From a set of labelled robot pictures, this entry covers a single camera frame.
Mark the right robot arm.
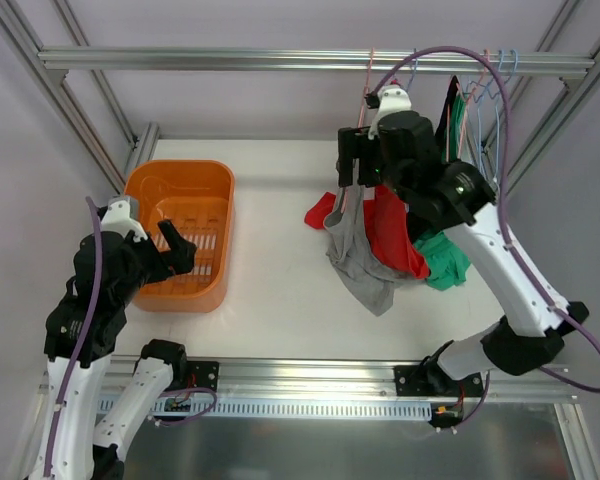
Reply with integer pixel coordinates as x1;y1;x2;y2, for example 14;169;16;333
337;110;589;397

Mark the front aluminium rail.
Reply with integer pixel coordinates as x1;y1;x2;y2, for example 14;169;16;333
39;355;579;401

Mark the empty blue hanger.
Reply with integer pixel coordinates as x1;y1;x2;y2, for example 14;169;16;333
478;49;519;103
466;69;501;182

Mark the orange plastic basket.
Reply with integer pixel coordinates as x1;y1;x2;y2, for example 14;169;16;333
125;160;235;313

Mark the black tank top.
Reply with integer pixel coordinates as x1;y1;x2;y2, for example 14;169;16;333
435;76;465;162

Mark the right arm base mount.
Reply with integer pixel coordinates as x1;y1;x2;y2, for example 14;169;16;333
393;364;484;398

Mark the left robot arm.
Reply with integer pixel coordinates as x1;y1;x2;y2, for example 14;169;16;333
32;220;196;479

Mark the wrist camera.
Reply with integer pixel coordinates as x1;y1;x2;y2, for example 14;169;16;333
100;195;148;243
365;84;412;140

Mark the aluminium hanging rail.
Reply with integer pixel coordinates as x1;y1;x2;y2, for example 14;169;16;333
37;46;595;78

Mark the red tank top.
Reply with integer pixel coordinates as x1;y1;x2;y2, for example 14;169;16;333
304;186;429;279

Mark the white slotted cable duct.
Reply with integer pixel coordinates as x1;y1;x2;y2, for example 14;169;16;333
97;395;433;422

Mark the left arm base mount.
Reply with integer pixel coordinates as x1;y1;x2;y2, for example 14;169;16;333
186;360;220;392

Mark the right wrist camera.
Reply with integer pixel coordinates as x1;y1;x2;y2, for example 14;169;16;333
365;84;412;140

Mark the grey tank top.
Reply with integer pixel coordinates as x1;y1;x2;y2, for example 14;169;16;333
324;185;410;316

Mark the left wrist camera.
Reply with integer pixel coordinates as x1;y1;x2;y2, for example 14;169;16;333
100;195;148;243

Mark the pink hanger holding black top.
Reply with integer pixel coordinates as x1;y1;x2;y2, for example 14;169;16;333
445;68;487;161

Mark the green tank top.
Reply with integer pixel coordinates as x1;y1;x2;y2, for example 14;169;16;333
412;92;474;292

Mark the pink wire hanger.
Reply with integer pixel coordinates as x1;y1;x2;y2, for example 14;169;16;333
340;47;375;213

